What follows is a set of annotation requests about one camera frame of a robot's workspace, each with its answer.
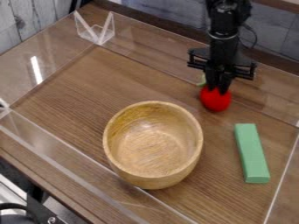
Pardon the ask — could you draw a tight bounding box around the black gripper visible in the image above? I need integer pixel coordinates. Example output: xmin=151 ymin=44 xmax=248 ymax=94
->
xmin=187 ymin=36 xmax=258 ymax=95

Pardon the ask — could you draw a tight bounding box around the red felt strawberry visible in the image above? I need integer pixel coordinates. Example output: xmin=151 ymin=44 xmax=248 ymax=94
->
xmin=196 ymin=74 xmax=232 ymax=112

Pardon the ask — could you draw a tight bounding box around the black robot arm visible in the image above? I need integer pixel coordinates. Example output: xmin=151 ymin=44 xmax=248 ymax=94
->
xmin=187 ymin=0 xmax=258 ymax=95

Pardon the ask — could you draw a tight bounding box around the wooden bowl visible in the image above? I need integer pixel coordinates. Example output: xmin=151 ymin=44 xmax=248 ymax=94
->
xmin=103 ymin=101 xmax=203 ymax=189

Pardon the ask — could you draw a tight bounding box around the green rectangular block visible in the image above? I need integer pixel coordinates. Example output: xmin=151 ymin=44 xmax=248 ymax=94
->
xmin=235 ymin=123 xmax=271 ymax=184

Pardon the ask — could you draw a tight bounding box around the clear acrylic tray enclosure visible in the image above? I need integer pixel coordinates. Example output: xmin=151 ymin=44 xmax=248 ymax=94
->
xmin=0 ymin=7 xmax=299 ymax=224

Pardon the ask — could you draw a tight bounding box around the black metal bracket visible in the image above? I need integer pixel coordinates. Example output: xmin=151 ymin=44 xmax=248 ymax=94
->
xmin=27 ymin=195 xmax=68 ymax=224

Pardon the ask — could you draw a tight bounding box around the black cable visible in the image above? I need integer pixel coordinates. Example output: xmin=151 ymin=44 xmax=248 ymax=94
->
xmin=0 ymin=202 xmax=29 ymax=224

